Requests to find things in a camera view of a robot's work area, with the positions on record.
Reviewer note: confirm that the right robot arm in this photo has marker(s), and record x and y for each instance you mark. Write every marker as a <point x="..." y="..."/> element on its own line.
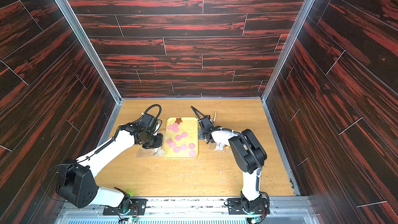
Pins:
<point x="248" y="153"/>

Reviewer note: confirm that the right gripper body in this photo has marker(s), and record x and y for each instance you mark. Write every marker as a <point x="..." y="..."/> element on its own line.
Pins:
<point x="204" y="122"/>

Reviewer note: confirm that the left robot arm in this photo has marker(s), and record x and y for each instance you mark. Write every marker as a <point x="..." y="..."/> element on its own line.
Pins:
<point x="76" y="182"/>

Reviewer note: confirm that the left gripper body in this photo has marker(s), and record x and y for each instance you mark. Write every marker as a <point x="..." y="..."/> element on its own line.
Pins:
<point x="153" y="141"/>

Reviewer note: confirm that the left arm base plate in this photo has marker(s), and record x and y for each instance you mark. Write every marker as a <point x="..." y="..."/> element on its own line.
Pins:
<point x="131" y="207"/>

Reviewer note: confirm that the clear resealable bag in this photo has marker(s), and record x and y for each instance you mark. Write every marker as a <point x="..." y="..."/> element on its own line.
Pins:
<point x="219" y="147"/>
<point x="153" y="152"/>

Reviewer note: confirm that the yellow tray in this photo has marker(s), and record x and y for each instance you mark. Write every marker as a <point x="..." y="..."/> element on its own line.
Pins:
<point x="179" y="149"/>

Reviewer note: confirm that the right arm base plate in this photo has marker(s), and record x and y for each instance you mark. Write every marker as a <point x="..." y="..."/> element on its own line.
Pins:
<point x="241" y="206"/>

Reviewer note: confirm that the brown star cookie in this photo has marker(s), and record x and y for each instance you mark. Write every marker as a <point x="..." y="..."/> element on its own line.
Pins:
<point x="178" y="121"/>

